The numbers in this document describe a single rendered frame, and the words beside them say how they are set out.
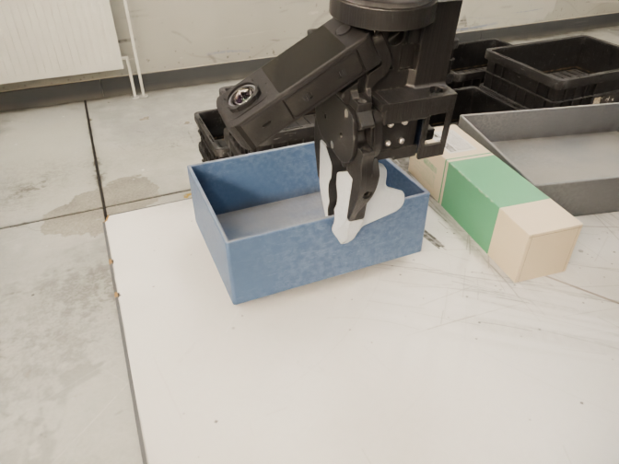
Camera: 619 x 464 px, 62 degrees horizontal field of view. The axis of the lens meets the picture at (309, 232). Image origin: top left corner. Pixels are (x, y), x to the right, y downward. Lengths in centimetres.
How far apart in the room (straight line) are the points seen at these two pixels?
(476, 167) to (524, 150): 20
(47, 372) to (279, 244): 111
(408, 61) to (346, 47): 6
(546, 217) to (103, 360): 117
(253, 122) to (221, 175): 22
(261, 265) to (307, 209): 15
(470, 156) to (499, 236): 12
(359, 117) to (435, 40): 7
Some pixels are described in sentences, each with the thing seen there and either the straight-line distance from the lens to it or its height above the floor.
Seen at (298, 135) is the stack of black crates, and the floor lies 58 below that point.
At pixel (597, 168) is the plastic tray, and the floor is 70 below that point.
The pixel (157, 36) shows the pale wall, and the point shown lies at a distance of 303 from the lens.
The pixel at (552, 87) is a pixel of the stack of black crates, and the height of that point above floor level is 57.
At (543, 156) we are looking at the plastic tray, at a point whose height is 70.
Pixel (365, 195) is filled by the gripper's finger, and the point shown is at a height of 84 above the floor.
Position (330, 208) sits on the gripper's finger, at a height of 79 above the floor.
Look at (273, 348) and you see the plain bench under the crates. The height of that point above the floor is 70.
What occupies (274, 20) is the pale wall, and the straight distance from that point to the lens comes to 317.
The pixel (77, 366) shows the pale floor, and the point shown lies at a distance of 147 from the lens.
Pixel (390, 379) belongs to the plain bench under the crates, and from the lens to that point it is 44.
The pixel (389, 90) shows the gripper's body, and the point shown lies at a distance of 38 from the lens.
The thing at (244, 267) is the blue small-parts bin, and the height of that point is 76.
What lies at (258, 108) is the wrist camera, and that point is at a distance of 35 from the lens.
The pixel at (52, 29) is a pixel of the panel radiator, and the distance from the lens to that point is 287.
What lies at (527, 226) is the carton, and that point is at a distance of 53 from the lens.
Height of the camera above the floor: 104
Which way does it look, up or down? 36 degrees down
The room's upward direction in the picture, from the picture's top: straight up
